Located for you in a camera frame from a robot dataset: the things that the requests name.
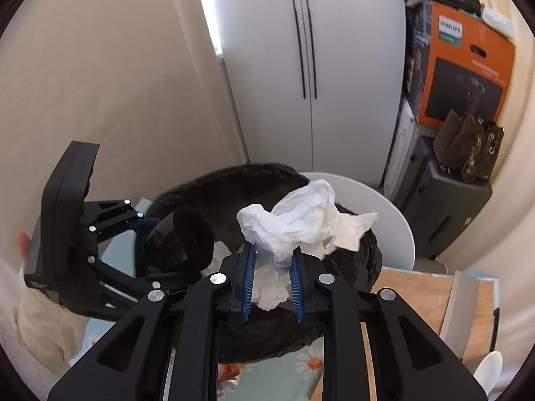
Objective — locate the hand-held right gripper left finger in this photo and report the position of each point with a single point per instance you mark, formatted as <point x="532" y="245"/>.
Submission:
<point x="234" y="288"/>

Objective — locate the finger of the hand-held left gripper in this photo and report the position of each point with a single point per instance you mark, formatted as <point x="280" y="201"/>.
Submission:
<point x="125" y="277"/>
<point x="113" y="217"/>

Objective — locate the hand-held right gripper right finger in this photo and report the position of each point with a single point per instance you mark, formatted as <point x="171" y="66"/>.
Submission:
<point x="313" y="296"/>

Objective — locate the clear bin with black bag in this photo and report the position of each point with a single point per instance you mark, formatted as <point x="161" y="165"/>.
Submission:
<point x="355" y="267"/>

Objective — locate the white tissue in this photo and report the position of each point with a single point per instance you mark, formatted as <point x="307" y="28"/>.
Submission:
<point x="301" y="217"/>

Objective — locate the red yellow snack wrapper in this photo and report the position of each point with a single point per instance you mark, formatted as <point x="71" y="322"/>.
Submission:
<point x="228" y="376"/>

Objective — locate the person's left hand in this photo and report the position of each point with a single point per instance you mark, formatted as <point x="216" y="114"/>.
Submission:
<point x="23" y="244"/>

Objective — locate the light blue daisy tablecloth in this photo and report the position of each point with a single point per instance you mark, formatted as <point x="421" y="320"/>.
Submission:
<point x="267" y="376"/>

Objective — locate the white chair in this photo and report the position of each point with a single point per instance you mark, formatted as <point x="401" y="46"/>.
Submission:
<point x="388" y="225"/>

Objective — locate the wooden cutting board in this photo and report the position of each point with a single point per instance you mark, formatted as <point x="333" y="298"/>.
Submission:
<point x="418" y="300"/>

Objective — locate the black suitcase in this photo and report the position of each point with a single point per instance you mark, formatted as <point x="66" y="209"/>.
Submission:
<point x="443" y="213"/>

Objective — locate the white ribbed panel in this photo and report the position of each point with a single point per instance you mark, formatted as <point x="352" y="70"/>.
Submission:
<point x="401" y="154"/>

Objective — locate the brown suede bag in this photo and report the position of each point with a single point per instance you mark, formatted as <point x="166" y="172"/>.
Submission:
<point x="455" y="142"/>

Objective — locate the white wardrobe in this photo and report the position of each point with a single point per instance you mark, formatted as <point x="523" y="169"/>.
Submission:
<point x="355" y="71"/>

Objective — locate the cream curtain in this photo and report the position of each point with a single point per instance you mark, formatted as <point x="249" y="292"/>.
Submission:
<point x="518" y="175"/>

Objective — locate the orange cardboard box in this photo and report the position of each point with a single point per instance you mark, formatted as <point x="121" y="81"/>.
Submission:
<point x="476" y="35"/>

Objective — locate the white pouch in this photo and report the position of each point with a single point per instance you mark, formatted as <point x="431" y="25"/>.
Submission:
<point x="497" y="21"/>

